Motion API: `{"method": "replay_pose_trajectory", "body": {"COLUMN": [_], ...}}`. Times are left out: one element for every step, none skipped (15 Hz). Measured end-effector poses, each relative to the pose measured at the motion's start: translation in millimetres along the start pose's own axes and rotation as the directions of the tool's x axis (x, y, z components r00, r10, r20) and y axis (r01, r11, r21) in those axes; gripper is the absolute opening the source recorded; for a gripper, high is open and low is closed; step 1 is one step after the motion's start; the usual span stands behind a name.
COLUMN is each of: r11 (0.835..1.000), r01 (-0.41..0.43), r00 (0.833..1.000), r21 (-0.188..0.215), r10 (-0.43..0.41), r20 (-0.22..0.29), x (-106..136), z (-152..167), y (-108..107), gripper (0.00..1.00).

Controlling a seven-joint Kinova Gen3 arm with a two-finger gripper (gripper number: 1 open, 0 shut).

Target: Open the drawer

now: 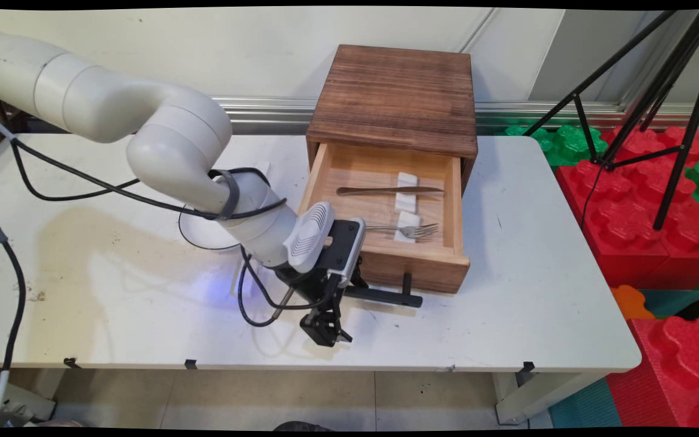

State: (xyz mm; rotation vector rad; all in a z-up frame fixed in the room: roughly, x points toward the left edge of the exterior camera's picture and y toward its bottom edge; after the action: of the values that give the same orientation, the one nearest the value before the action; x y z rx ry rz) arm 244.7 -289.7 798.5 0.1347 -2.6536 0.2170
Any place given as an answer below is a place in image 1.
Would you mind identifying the white table leg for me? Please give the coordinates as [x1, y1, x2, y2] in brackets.
[494, 370, 605, 425]
[0, 367, 65, 421]

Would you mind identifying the orange foam block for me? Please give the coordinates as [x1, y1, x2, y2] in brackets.
[610, 285, 655, 321]

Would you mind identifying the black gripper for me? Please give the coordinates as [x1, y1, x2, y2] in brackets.
[274, 260, 370, 348]

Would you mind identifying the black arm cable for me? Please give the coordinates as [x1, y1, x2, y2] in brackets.
[0, 104, 332, 328]

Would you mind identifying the large red foam block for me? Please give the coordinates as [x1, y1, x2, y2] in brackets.
[555, 126, 699, 290]

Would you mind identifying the silver fork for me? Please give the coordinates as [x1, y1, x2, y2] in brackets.
[364, 222, 440, 240]

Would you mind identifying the aluminium wall rail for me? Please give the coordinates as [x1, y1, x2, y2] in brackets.
[213, 94, 699, 135]

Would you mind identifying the teal foam mat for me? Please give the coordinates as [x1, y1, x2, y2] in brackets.
[548, 378, 623, 429]

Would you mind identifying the white plate black rim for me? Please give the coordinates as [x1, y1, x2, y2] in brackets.
[178, 203, 242, 251]

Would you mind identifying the black tripod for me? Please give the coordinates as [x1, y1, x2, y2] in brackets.
[522, 8, 699, 231]

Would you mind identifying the white rectangular block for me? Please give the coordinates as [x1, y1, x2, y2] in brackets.
[230, 267, 252, 298]

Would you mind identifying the white perforated wrist module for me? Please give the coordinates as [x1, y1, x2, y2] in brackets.
[283, 202, 336, 274]

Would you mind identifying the light wooden drawer black handle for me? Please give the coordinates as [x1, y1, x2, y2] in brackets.
[297, 143, 471, 309]

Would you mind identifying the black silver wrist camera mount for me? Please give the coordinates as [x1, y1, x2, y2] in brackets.
[316, 217, 367, 289]

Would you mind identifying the teal foam block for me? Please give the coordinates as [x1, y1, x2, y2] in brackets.
[640, 289, 699, 319]

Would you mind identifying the dark cable strap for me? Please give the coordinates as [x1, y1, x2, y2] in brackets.
[209, 169, 242, 221]

